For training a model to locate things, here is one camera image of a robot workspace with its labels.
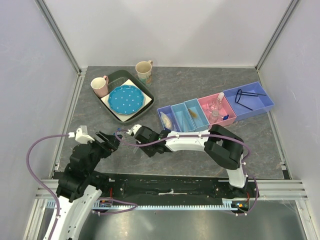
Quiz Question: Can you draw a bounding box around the purple large bin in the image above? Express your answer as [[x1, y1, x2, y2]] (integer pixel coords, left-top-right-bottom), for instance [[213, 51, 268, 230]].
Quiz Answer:
[[223, 82, 275, 122]]

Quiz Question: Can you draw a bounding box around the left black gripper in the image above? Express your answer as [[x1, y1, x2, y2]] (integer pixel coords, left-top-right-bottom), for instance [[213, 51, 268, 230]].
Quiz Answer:
[[85, 130, 123, 175]]

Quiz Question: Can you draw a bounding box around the black wire ring stand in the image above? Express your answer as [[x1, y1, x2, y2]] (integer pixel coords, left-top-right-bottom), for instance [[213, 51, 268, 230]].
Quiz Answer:
[[235, 88, 267, 111]]

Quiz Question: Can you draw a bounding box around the light blue bin left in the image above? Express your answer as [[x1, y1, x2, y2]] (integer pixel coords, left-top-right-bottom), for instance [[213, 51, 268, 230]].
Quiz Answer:
[[171, 102, 196, 132]]

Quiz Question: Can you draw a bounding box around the light blue bin right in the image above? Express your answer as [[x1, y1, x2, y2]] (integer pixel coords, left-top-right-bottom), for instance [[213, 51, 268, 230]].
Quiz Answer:
[[184, 98, 209, 132]]

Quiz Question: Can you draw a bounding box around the beige mug with pattern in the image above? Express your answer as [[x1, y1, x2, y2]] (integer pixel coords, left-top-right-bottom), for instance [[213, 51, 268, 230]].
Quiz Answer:
[[135, 60, 153, 87]]

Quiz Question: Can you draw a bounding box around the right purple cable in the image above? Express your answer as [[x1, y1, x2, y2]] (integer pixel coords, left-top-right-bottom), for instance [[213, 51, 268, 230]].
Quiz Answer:
[[116, 128, 258, 217]]

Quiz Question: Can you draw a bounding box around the purple narrow bin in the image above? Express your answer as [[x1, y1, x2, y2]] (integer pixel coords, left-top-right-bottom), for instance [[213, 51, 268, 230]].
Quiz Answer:
[[157, 105, 181, 132]]

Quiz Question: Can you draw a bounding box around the light blue bin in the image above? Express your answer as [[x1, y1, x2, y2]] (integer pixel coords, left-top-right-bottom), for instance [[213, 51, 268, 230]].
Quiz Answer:
[[171, 102, 196, 132], [184, 98, 209, 132]]

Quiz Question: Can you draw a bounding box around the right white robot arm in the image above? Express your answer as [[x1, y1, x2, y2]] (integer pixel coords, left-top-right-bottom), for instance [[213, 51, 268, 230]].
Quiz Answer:
[[130, 124, 248, 197]]

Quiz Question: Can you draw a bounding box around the clear test tube rack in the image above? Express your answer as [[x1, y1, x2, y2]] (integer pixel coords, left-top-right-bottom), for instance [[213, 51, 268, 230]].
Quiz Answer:
[[132, 146, 139, 154]]

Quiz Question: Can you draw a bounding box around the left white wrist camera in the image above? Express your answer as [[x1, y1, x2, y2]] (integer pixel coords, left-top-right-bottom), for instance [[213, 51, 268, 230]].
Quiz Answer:
[[68, 125, 95, 144]]

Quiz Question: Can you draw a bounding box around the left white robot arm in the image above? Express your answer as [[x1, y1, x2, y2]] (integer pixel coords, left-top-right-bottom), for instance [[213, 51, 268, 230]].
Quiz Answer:
[[44, 128, 120, 240]]

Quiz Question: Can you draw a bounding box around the pink and cream mug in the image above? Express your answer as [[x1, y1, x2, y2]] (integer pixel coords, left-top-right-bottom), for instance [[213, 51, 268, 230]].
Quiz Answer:
[[90, 75, 109, 98]]

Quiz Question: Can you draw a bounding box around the blue dotted plate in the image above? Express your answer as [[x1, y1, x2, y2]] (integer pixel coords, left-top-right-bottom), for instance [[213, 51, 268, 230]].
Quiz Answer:
[[107, 84, 145, 115]]

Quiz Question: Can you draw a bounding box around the white square plate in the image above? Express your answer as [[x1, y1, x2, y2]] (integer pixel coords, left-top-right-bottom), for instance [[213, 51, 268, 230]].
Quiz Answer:
[[100, 79, 152, 122]]

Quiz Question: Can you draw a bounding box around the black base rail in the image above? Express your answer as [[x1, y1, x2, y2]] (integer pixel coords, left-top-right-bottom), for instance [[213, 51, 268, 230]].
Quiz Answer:
[[53, 171, 266, 207]]

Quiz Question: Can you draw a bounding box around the clear glass flask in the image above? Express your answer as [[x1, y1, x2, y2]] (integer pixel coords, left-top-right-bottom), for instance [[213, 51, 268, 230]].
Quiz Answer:
[[209, 109, 220, 124]]

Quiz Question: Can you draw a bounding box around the pink bin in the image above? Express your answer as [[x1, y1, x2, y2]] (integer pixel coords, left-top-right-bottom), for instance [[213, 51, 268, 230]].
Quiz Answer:
[[198, 93, 237, 127]]

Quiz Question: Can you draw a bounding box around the clear flask white stopper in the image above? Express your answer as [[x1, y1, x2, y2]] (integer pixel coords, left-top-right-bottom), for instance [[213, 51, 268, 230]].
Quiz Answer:
[[212, 92, 225, 106]]

